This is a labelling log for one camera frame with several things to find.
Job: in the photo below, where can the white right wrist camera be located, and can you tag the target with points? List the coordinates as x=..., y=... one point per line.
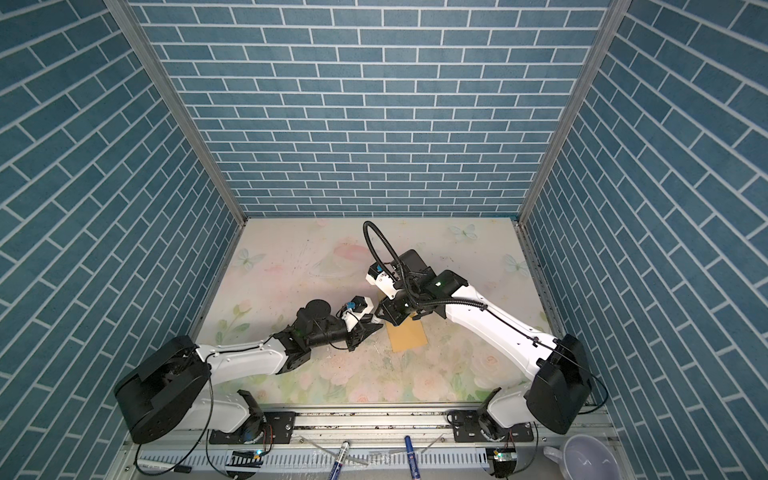
x=385, y=283

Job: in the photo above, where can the aluminium corner post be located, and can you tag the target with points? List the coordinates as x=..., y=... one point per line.
x=593, y=60
x=128, y=23

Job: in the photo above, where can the black marker pen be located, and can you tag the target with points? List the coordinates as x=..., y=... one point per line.
x=152, y=467

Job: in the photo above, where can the blue marker pen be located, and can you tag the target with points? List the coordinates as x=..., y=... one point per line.
x=412, y=458

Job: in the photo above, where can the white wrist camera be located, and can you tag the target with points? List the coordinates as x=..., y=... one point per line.
x=385, y=283
x=357, y=311

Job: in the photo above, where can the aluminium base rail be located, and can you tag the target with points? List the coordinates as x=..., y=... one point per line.
x=309, y=438

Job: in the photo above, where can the aluminium right corner post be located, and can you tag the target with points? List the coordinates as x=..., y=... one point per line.
x=593, y=60

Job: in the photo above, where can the white-blue marker pen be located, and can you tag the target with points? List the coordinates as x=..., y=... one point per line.
x=339, y=461

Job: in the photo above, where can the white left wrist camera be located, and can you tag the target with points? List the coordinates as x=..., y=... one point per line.
x=357, y=311

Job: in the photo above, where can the white plastic cup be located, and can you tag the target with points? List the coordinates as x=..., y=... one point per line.
x=583, y=457

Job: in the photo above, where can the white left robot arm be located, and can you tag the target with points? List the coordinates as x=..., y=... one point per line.
x=171, y=389

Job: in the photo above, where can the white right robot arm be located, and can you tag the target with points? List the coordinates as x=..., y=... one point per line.
x=557, y=368

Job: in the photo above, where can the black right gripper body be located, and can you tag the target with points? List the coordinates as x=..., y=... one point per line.
x=399, y=307

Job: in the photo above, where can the aluminium left corner post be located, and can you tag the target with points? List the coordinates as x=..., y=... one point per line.
x=128, y=23

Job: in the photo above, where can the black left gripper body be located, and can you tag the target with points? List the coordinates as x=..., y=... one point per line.
x=334, y=333

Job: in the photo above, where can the brown paper envelope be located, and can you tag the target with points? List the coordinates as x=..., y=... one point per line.
x=403, y=331

